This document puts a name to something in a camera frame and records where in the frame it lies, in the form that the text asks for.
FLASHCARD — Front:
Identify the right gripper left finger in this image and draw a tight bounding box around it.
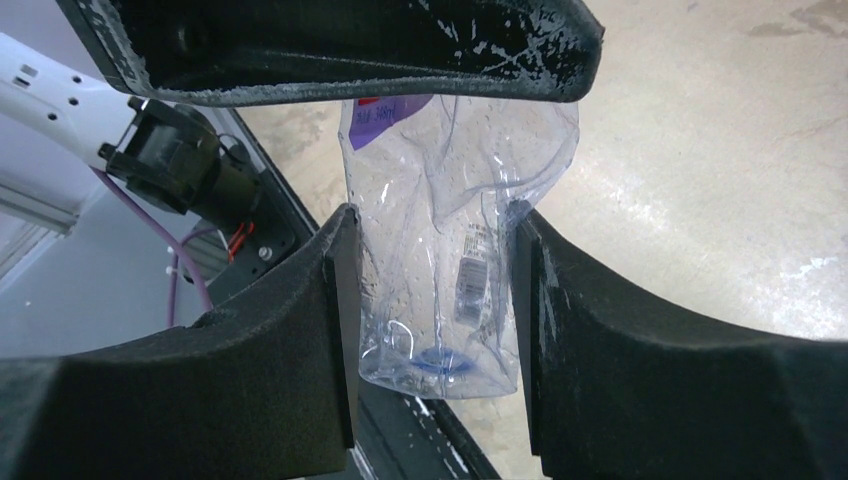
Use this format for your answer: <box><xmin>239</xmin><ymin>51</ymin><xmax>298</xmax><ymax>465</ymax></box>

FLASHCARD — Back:
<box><xmin>1</xmin><ymin>205</ymin><xmax>359</xmax><ymax>479</ymax></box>

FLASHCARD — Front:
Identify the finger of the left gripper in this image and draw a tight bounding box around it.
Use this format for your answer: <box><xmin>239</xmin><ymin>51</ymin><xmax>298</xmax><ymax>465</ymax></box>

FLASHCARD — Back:
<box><xmin>60</xmin><ymin>0</ymin><xmax>604</xmax><ymax>107</ymax></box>

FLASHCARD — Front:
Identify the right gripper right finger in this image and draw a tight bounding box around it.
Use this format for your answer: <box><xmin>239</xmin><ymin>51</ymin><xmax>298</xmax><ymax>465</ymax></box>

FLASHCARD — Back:
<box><xmin>510</xmin><ymin>201</ymin><xmax>847</xmax><ymax>479</ymax></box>

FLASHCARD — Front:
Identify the crushed clear bottle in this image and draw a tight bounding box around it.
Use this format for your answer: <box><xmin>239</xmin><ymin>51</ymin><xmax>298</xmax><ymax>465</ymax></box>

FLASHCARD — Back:
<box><xmin>338</xmin><ymin>95</ymin><xmax>580</xmax><ymax>399</ymax></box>

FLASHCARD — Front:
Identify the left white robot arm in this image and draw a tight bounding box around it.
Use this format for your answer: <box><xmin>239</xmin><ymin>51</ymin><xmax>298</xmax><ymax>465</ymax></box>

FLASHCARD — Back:
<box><xmin>1</xmin><ymin>1</ymin><xmax>604</xmax><ymax>230</ymax></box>

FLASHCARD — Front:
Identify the purple cable loop front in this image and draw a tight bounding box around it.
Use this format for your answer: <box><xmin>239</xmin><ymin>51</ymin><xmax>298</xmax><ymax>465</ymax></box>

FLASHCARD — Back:
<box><xmin>89</xmin><ymin>165</ymin><xmax>220</xmax><ymax>329</ymax></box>

